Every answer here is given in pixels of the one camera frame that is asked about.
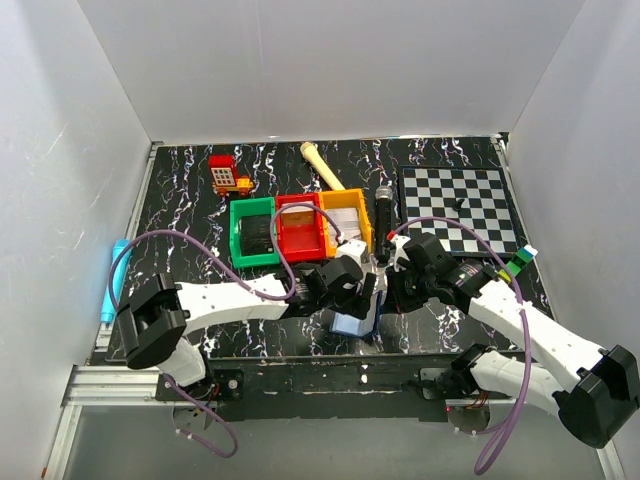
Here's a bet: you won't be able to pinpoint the light blue toy microphone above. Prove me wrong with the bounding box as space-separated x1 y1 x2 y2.
100 250 132 325

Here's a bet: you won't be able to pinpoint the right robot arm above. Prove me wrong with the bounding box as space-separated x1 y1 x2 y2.
387 233 639 449

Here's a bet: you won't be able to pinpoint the orange cards in red bin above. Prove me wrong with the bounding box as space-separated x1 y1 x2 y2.
279 201 316 229

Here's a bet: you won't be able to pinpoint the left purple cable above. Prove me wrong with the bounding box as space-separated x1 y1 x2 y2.
108 202 349 459

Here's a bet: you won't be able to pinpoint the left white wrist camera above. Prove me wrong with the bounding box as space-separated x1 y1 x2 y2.
335 239 369 266

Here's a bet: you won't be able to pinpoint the yellow plastic bin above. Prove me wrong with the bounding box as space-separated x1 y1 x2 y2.
318 189 373 253

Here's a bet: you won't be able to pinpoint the black chess piece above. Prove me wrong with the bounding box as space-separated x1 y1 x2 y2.
452 198 465 212

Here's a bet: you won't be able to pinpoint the black white chessboard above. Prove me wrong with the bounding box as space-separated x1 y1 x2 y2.
398 165 523 258

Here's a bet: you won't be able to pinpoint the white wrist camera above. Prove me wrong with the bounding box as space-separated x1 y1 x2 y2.
335 239 369 266
387 232 411 272

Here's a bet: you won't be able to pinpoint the red plastic bin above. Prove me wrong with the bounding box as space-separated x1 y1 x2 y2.
276 211 326 264

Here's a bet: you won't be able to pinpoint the green plastic bin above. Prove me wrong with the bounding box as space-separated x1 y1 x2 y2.
229 197 279 269

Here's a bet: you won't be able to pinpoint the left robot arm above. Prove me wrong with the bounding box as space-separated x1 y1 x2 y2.
116 256 377 387

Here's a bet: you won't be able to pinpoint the yellow green brick stack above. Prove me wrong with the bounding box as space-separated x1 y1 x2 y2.
499 244 538 283

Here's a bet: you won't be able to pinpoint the white cards in yellow bin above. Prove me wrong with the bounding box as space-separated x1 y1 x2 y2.
327 207 362 240

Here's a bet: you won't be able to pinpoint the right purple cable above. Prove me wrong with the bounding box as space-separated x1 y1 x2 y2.
387 217 534 476

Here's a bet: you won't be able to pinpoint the navy blue card holder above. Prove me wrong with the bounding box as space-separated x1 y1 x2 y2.
329 292 384 338

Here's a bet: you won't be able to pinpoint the black microphone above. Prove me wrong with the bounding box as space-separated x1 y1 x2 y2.
374 185 393 264

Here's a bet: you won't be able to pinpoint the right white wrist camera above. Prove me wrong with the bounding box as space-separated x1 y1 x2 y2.
387 232 411 272

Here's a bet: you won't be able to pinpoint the black object in green bin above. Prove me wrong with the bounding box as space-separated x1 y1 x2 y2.
238 215 273 256

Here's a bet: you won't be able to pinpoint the beige wooden microphone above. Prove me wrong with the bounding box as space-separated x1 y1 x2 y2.
300 142 345 191

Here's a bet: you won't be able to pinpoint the purple cable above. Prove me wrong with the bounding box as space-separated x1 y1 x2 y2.
108 202 349 459
387 217 534 476

